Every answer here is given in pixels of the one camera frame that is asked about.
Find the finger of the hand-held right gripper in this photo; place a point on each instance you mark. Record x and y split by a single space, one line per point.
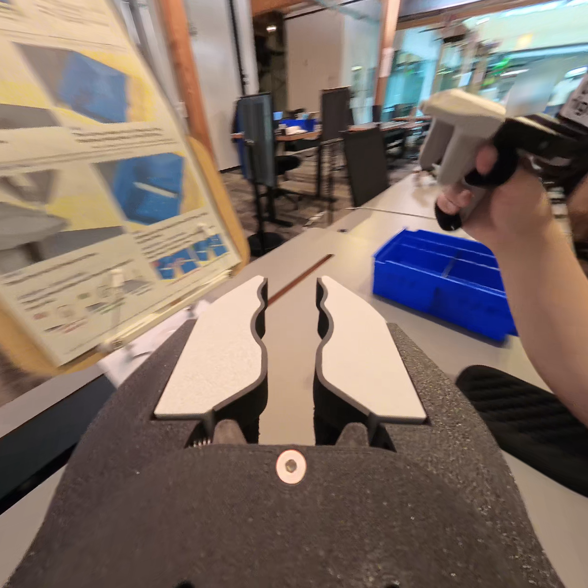
459 121
464 100

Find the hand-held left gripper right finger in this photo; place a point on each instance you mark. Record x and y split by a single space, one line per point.
367 363

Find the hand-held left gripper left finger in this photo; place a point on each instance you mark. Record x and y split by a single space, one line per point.
220 353

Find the blue plastic divided bin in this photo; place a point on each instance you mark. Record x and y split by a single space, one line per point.
436 285

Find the person's right hand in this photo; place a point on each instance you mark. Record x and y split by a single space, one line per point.
519 211

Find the wooden pillar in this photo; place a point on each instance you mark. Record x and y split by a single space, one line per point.
183 69
387 27

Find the black panel on stand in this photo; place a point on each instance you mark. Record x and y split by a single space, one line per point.
335 119

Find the wooden table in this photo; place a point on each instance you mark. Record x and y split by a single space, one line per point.
312 134

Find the tan wooden board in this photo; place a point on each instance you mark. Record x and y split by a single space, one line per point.
220 193

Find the small blue bin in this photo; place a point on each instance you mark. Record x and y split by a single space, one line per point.
298 124

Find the black office chair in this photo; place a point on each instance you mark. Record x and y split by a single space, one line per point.
287 163

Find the blue-grey panel on stand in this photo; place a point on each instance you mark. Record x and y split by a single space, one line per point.
255 138

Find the instruction sheet in clear holder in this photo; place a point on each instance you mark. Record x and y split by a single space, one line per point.
92 183

